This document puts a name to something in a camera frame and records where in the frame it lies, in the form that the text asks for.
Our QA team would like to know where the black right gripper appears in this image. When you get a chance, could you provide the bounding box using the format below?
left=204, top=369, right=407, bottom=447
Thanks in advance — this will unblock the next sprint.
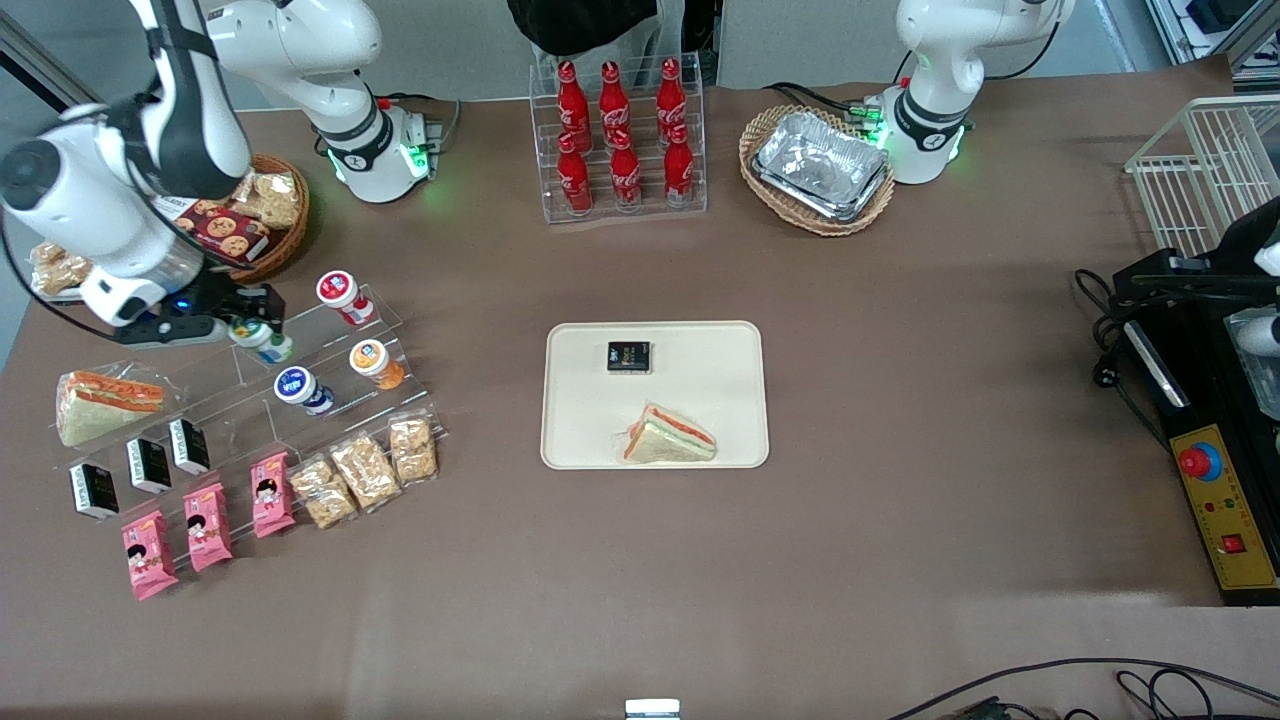
left=150, top=272, right=287, bottom=343

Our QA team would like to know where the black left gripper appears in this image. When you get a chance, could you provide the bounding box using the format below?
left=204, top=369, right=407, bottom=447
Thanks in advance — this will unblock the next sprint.
left=1113, top=194, right=1280, bottom=303

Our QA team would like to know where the green lid gum bottle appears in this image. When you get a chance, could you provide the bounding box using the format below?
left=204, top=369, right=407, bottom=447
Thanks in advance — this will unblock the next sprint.
left=228, top=317, right=296, bottom=366

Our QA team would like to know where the blue lid gum bottle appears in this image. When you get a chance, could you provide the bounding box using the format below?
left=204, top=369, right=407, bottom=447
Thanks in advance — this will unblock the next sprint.
left=273, top=366, right=338, bottom=417

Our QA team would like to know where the red lid gum bottle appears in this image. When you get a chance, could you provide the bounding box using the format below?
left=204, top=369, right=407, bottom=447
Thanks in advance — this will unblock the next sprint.
left=316, top=270, right=377, bottom=328

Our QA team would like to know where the orange lid gum bottle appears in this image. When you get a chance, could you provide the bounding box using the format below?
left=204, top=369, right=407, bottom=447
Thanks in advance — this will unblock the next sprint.
left=348, top=339, right=407, bottom=392

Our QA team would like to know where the aluminium foil tray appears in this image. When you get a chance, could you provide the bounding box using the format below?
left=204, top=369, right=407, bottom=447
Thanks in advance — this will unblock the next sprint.
left=751, top=160, right=894, bottom=224
left=756, top=109, right=890, bottom=208

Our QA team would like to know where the cream plastic tray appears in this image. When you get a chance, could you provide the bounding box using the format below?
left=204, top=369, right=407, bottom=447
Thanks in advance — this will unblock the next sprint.
left=540, top=320, right=772, bottom=471

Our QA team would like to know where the red cookie box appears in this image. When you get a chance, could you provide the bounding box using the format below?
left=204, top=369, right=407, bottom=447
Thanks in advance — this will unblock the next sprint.
left=158, top=194, right=272, bottom=265

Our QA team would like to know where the brown wicker basket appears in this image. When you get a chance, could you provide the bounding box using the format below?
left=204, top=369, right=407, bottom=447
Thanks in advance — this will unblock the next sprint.
left=205, top=152, right=312, bottom=285

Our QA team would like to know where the clear acrylic tiered stand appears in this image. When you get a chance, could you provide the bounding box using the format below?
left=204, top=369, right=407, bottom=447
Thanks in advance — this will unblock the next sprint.
left=55, top=283, right=448, bottom=593

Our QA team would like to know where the clear bag oat snack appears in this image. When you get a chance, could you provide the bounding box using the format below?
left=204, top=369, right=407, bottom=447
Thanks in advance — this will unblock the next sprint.
left=238, top=170, right=302, bottom=231
left=30, top=242, right=97, bottom=297

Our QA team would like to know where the black white small box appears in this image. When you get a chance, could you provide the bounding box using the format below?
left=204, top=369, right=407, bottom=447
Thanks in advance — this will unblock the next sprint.
left=167, top=416, right=213, bottom=477
left=68, top=461, right=121, bottom=522
left=125, top=437, right=174, bottom=496

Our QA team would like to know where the wrapped triangle sandwich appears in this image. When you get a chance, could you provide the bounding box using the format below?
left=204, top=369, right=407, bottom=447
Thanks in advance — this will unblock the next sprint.
left=55, top=369, right=167, bottom=449
left=621, top=401, right=719, bottom=466

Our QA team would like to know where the pink snack pack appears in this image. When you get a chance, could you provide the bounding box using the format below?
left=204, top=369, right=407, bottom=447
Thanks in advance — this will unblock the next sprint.
left=181, top=481, right=235, bottom=574
left=120, top=509, right=181, bottom=602
left=249, top=450, right=298, bottom=540

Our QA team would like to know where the clear bag rice cracker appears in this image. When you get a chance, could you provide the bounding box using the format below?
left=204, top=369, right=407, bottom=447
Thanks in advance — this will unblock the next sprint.
left=288, top=454, right=360, bottom=532
left=328, top=430, right=404, bottom=514
left=385, top=412, right=442, bottom=489

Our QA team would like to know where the white plastic bin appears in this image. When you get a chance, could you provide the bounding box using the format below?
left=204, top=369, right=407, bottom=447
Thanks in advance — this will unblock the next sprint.
left=27, top=238, right=101, bottom=302

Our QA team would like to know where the black control box yellow panel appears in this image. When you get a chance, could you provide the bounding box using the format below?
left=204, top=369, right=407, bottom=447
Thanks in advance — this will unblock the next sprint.
left=1114, top=288, right=1280, bottom=608

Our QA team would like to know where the red cola bottle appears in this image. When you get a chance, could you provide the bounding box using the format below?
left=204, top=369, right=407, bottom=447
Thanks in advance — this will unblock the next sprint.
left=555, top=60, right=592, bottom=153
left=654, top=56, right=690, bottom=143
left=556, top=132, right=594, bottom=217
left=609, top=129, right=644, bottom=212
left=597, top=60, right=632, bottom=149
left=662, top=124, right=696, bottom=209

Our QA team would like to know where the light wicker basket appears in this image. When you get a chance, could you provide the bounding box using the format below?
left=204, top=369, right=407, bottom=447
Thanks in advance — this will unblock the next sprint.
left=738, top=103, right=898, bottom=239

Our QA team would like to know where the clear acrylic bottle rack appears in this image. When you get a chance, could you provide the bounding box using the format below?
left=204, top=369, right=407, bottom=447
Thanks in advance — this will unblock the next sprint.
left=527, top=51, right=710, bottom=226

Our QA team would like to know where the person in black top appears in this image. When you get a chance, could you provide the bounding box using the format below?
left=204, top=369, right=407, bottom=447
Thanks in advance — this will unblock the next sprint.
left=505, top=0, right=723, bottom=86

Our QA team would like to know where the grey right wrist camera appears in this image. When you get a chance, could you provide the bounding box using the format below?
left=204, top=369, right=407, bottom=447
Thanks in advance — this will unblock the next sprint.
left=98, top=313, right=230, bottom=351

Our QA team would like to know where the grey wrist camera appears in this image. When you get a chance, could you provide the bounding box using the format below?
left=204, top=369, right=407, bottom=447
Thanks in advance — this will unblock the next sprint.
left=98, top=313, right=230, bottom=351
left=1226, top=307, right=1280, bottom=359

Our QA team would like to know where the white wire basket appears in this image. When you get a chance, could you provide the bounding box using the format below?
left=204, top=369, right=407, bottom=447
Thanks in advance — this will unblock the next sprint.
left=1124, top=94, right=1280, bottom=263

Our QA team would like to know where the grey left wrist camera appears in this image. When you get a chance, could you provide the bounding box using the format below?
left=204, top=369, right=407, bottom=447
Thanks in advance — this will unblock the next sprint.
left=1226, top=307, right=1280, bottom=359

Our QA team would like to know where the black cable with plug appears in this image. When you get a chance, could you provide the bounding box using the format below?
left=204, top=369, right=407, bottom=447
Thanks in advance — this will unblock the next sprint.
left=1073, top=267, right=1169, bottom=446

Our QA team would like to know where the aluminium frame rack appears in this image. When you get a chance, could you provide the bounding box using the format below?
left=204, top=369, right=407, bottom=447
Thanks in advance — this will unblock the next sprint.
left=1143, top=0, right=1280, bottom=93

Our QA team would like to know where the black floor cable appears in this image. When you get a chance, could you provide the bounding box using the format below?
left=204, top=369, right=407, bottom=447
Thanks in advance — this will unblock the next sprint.
left=885, top=656, right=1280, bottom=720

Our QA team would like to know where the black arm base cable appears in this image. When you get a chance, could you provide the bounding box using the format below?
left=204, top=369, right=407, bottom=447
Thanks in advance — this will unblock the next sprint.
left=762, top=80, right=873, bottom=123

